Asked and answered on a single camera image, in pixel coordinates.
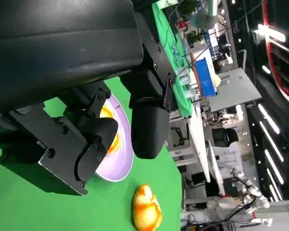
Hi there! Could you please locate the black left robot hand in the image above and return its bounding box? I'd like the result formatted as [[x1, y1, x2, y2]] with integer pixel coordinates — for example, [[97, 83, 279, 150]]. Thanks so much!
[[0, 0, 177, 197]]

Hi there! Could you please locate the orange and white bread roll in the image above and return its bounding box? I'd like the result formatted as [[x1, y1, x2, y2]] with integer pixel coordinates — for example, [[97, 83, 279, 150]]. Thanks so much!
[[132, 184, 164, 230], [99, 105, 122, 154]]

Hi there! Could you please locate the green potted plant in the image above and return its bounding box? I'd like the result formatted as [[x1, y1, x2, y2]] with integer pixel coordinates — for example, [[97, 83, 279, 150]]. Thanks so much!
[[185, 27, 205, 47]]

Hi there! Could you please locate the green cloth on background table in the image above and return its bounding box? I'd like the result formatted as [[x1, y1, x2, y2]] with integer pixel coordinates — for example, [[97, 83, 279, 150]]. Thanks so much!
[[151, 0, 193, 119]]

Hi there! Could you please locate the lilac plate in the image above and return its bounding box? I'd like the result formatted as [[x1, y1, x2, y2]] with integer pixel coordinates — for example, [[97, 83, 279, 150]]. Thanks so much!
[[95, 94, 135, 182]]

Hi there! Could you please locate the blue box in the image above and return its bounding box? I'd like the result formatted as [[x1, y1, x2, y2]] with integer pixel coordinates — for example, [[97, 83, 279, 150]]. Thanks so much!
[[194, 59, 218, 97]]

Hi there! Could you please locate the white desk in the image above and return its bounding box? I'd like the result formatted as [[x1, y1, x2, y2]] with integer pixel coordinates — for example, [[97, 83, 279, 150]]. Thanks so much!
[[170, 113, 211, 183]]

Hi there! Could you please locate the grey flat panel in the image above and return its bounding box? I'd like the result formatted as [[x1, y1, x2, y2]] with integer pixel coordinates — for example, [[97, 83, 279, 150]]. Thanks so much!
[[208, 68, 263, 113]]

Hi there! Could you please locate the black office chair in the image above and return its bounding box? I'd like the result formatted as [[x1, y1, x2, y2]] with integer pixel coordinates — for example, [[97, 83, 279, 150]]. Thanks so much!
[[211, 128, 239, 148]]

